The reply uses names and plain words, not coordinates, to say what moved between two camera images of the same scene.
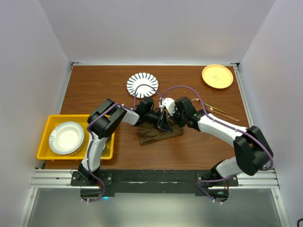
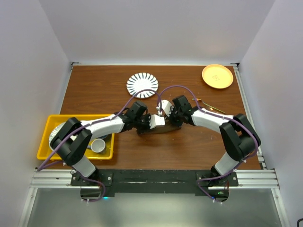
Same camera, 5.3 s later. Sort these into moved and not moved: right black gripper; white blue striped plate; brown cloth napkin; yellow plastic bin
Moved: brown cloth napkin
Not moved: yellow plastic bin; right black gripper; white blue striped plate
